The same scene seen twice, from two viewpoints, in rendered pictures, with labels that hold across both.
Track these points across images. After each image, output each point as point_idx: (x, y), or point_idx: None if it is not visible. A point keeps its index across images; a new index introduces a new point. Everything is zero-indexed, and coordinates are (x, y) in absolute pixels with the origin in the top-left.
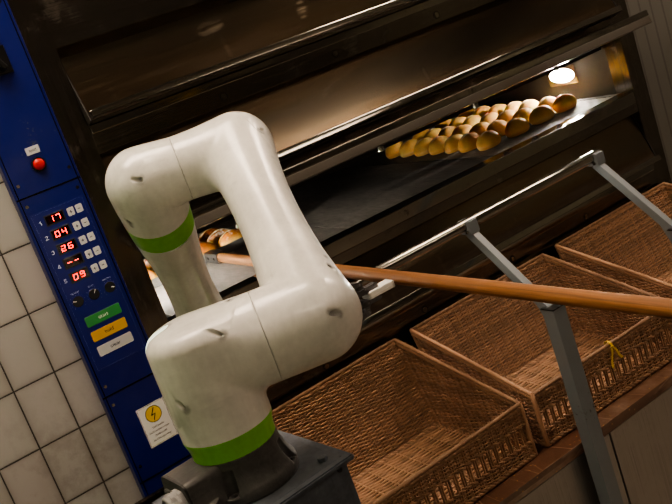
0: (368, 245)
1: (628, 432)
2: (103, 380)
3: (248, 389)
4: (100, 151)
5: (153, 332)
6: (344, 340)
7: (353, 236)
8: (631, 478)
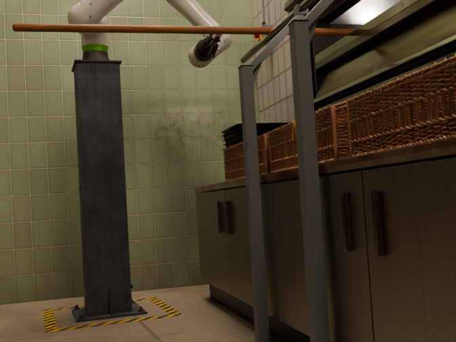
0: (381, 28)
1: (279, 192)
2: None
3: (81, 35)
4: None
5: (311, 58)
6: (69, 24)
7: (374, 20)
8: (277, 229)
